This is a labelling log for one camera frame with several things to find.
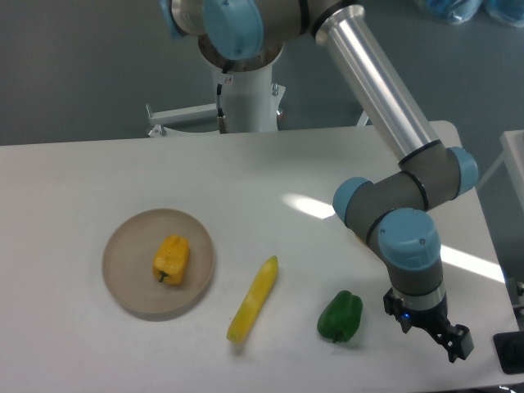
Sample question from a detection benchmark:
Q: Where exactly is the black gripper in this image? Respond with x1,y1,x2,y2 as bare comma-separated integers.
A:
383,288,474,363

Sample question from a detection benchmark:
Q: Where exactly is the yellow bell pepper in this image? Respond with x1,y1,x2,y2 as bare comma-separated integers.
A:
152,234,190,285

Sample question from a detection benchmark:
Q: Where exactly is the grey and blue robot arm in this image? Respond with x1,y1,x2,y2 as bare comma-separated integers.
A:
160,1,478,361

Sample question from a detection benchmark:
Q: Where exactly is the green bell pepper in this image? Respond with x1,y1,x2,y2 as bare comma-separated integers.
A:
317,290,364,343

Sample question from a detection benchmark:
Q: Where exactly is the beige round plate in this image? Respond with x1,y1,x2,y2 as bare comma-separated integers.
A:
102,209,215,321

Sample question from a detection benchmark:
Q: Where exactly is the black device at table edge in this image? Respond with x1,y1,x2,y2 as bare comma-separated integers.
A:
493,331,523,375

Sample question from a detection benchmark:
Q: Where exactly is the orange pumpkin slice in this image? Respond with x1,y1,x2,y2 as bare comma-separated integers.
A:
352,234,367,246

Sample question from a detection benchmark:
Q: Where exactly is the white side table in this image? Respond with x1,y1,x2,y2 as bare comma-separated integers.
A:
477,130,523,197

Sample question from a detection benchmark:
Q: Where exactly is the blue plastic bag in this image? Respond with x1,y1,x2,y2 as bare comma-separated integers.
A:
483,0,523,28
413,0,482,25

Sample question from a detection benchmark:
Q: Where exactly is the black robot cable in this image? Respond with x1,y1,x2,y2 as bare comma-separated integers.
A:
215,59,234,134

